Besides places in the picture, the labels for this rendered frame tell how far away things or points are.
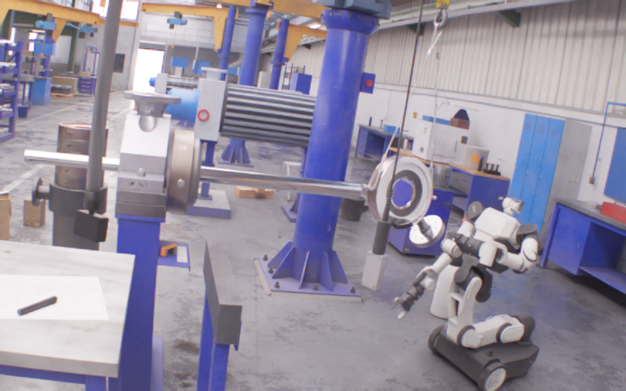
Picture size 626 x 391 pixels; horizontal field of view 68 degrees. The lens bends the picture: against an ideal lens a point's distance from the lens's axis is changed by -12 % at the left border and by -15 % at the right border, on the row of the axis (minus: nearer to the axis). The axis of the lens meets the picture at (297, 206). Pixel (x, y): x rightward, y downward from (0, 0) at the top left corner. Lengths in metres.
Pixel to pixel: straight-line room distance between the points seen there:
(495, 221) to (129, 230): 1.96
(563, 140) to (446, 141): 2.74
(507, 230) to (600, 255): 3.42
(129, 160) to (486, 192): 6.71
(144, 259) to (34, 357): 0.97
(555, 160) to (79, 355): 6.33
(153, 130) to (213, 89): 3.59
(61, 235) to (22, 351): 2.61
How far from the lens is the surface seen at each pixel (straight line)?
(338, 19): 3.99
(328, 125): 4.00
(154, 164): 2.16
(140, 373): 2.39
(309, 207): 4.11
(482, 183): 8.19
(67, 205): 3.74
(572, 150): 7.10
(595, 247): 6.24
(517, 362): 3.45
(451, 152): 9.15
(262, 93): 5.98
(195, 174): 2.25
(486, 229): 3.06
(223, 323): 1.65
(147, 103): 2.29
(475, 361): 3.26
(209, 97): 5.79
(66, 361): 1.28
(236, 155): 9.50
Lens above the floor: 1.54
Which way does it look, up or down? 13 degrees down
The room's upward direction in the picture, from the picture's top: 9 degrees clockwise
